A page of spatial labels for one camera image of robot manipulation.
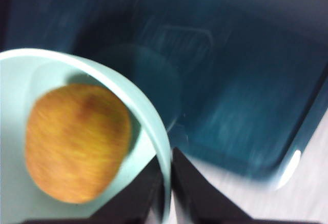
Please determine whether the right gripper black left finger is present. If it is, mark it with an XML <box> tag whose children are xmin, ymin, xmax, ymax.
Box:
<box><xmin>23</xmin><ymin>154</ymin><xmax>165</xmax><ymax>224</ymax></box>

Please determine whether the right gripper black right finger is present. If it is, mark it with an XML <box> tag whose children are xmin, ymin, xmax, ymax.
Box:
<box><xmin>173</xmin><ymin>147</ymin><xmax>253</xmax><ymax>224</ymax></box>

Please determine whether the teal ceramic bowl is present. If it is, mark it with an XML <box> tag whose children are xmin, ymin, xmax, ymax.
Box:
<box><xmin>0</xmin><ymin>48</ymin><xmax>172</xmax><ymax>224</ymax></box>

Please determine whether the dark teal plastic tray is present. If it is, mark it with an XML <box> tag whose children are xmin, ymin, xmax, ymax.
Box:
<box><xmin>0</xmin><ymin>0</ymin><xmax>328</xmax><ymax>191</ymax></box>

